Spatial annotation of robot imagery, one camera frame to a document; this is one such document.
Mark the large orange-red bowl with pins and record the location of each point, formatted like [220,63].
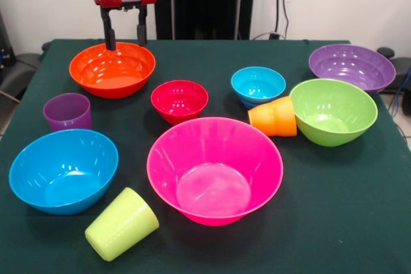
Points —
[112,72]

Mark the large pink bowl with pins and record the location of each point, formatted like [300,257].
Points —
[215,171]

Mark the orange cup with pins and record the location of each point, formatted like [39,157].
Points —
[273,118]

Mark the green cup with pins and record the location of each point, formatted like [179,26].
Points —
[120,226]

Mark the small red-pink bowl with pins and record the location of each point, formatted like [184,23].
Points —
[180,102]

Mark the purple cup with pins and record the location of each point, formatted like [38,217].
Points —
[67,113]

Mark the small blue bowl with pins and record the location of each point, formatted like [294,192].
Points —
[258,86]

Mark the large blue bowl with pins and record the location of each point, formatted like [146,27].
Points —
[64,171]

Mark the large green bowl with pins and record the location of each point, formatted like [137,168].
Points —
[334,113]

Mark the large purple bowl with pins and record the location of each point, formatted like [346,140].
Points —
[351,65]

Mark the dark green tablecloth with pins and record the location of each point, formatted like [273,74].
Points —
[321,190]

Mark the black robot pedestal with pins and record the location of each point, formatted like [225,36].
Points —
[208,4]

